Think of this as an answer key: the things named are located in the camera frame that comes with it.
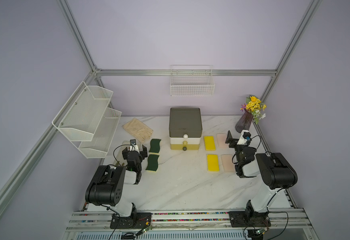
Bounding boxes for beige rubber glove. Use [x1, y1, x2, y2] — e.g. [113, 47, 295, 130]
[122, 118, 153, 144]

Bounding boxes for white wire wall basket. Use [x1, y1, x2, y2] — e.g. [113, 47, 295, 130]
[170, 65, 215, 97]

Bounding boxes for purple glass vase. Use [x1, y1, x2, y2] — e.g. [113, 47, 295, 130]
[235, 110, 253, 133]

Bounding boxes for pink sponge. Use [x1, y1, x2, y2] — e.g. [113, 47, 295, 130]
[221, 155, 235, 173]
[217, 134, 229, 149]

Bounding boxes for green yellow sponge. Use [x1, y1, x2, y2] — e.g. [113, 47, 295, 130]
[146, 154, 159, 172]

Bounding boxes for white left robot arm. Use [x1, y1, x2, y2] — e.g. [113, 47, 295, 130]
[85, 143, 148, 228]

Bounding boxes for white two-tier mesh shelf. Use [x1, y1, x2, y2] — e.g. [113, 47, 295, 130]
[52, 82, 122, 159]

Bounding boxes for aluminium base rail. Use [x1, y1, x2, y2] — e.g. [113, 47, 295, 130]
[63, 209, 319, 240]

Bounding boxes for olive three-drawer cabinet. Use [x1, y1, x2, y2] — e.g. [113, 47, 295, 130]
[169, 108, 203, 151]

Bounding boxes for yellow artificial flowers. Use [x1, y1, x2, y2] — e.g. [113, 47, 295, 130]
[241, 95, 267, 124]

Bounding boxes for aluminium frame profile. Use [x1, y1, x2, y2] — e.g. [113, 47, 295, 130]
[97, 69, 277, 77]

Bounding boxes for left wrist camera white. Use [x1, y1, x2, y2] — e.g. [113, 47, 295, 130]
[128, 139, 139, 153]

